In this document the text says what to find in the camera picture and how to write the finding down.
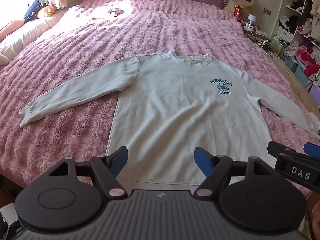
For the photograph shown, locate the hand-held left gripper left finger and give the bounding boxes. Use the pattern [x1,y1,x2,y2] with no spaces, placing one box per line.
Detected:
[47,146,129,201]

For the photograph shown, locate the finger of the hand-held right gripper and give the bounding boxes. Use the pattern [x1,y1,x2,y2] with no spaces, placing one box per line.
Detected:
[266,141,298,159]
[303,142,320,157]

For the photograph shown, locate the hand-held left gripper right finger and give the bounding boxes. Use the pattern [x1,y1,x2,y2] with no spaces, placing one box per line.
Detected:
[194,146,276,198]

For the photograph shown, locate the white printed sweatshirt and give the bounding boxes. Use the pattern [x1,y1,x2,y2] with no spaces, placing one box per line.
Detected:
[19,50,320,187]

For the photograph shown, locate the pile of pink clothes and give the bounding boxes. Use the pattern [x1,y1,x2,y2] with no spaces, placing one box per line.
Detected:
[285,44,320,80]

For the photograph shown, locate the pink fluffy blanket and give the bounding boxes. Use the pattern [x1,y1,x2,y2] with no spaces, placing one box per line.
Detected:
[0,0,320,188]

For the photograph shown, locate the blue storage bin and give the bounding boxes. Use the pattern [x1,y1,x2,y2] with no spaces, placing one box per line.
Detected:
[282,54,310,85]

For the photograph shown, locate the green storage bin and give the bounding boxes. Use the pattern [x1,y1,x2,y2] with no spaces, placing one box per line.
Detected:
[271,36,292,55]

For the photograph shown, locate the wooden nightstand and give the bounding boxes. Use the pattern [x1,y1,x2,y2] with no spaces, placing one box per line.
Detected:
[244,26,270,40]

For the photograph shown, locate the white table lamp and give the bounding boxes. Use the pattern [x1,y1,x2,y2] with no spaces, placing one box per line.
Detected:
[247,14,258,28]

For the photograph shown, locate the small brown cloth item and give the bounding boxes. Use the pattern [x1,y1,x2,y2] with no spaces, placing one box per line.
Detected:
[107,4,127,17]

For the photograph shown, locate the cream padded window bedding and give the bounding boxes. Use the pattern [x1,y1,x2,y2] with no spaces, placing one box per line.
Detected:
[0,7,73,65]

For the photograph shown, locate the orange plush toy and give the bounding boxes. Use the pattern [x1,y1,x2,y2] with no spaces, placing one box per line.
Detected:
[37,5,55,19]

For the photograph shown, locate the peach cushion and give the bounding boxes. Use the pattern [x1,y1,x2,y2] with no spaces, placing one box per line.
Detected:
[0,17,25,39]

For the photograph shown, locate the navy floral pillow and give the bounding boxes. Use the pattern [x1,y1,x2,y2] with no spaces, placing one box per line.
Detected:
[24,0,50,24]

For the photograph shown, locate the wooden bed frame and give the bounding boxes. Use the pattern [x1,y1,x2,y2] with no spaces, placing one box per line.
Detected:
[271,52,320,120]

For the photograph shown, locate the tangle of black cables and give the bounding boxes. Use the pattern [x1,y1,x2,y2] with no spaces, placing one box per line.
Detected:
[252,39,274,54]

